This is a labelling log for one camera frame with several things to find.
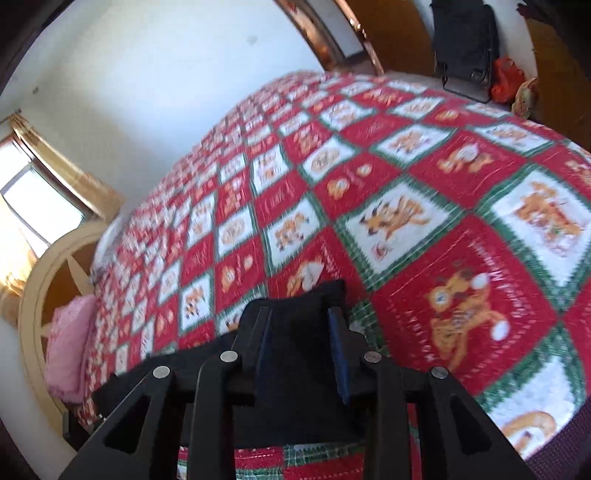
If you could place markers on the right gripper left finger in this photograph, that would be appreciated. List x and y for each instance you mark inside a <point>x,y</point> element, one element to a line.
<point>182,399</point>

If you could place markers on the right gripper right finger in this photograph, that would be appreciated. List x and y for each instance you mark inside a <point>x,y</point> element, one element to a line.
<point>457,438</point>

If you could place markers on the black pants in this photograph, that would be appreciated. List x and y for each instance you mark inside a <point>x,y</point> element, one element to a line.
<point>295,397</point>

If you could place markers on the pink folded blanket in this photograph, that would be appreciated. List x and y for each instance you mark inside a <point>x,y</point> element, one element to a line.
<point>68,348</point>

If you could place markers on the cream wooden headboard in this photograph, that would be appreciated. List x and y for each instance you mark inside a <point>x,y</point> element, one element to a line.
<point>58,276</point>

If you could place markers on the red patterned bed quilt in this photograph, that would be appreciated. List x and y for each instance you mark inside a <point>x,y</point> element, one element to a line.
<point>462,232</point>

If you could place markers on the right yellow curtain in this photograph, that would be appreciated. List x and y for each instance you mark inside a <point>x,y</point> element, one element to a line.
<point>99,197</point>

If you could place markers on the window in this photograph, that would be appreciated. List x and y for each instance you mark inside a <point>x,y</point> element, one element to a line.
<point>38,204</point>

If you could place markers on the red bag on floor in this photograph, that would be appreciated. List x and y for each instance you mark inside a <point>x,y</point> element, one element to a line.
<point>508,77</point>

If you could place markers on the black folding chair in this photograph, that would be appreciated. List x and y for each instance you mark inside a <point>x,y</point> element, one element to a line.
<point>466,45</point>

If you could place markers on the brown wooden door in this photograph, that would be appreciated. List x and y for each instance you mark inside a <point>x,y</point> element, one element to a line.
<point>371,37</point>

